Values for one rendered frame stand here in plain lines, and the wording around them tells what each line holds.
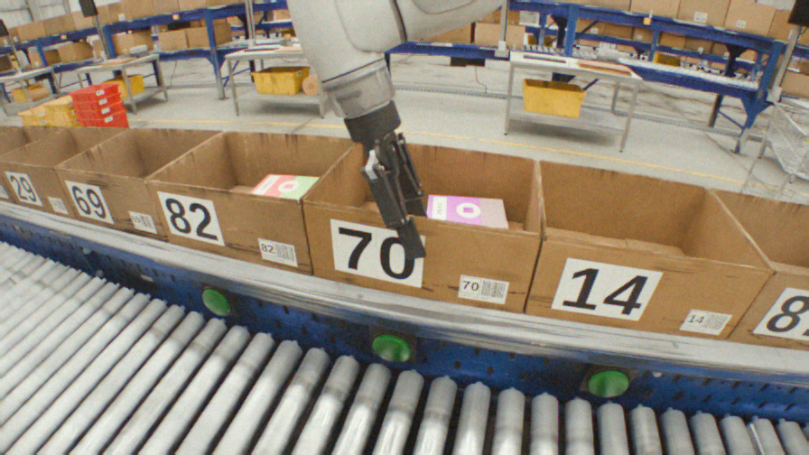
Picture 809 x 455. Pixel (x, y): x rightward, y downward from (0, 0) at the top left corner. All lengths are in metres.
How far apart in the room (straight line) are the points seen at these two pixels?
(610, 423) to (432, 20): 0.71
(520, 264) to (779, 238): 0.72
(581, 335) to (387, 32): 0.54
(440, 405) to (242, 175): 0.78
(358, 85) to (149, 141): 0.94
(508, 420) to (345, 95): 0.58
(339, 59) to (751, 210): 0.91
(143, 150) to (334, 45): 0.99
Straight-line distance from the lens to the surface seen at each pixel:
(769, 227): 1.10
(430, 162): 0.87
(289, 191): 0.90
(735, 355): 0.81
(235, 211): 0.76
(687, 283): 0.69
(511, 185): 0.87
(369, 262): 0.67
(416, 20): 0.50
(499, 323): 0.66
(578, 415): 0.76
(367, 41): 0.49
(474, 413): 0.71
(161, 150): 1.31
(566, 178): 0.86
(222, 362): 0.85
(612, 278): 0.65
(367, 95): 0.50
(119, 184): 1.00
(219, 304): 0.85
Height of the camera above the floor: 1.37
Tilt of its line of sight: 34 degrees down
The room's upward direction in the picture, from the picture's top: straight up
